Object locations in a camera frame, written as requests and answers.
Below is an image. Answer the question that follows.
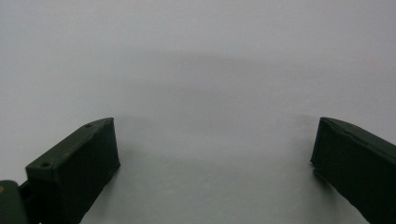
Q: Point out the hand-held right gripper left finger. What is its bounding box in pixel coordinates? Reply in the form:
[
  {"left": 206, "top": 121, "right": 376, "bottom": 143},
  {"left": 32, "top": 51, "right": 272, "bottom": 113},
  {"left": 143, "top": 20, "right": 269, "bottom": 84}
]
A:
[{"left": 25, "top": 117, "right": 121, "bottom": 224}]

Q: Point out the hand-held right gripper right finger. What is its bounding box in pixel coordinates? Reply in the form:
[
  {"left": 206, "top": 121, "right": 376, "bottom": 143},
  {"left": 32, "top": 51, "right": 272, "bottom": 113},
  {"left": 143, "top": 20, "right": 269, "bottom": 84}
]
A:
[{"left": 310, "top": 117, "right": 396, "bottom": 224}]

